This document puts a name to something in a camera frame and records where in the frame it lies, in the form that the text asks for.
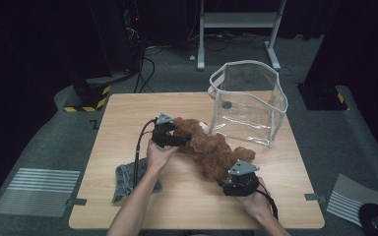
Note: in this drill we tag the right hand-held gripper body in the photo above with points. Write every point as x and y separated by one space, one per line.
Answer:
242 183

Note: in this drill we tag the dark round object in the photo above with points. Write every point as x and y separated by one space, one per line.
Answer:
377 219

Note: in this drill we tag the white metal stand frame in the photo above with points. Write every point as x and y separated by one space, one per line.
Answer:
239 19

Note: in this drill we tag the curled grey striped sheet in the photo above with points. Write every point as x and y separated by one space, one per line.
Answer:
347 193

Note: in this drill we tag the large grey striped sheet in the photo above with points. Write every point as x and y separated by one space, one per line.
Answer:
36 191

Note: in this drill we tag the grey tape piece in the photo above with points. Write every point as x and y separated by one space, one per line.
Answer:
77 202
313 197

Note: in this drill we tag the grey round table grommet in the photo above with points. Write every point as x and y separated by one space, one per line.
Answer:
227 105

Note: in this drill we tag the black base with yellow stripes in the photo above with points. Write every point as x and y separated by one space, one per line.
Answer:
90 95

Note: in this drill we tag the clear plastic bag white trim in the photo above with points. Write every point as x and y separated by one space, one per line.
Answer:
247 108

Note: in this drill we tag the brown teddy bear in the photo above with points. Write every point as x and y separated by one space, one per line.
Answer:
213 150

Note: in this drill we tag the black base with yellow mark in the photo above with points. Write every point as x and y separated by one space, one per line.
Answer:
321 96

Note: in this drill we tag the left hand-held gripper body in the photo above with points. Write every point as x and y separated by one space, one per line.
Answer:
164 132

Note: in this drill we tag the black equipment rack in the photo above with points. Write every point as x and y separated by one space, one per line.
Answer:
133 36

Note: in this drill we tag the person's right hand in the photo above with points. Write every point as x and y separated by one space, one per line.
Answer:
256 203

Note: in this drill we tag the person's left hand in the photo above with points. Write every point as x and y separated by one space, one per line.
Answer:
159 157

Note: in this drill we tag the grey fluffy cloth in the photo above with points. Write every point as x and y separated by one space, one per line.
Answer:
124 183

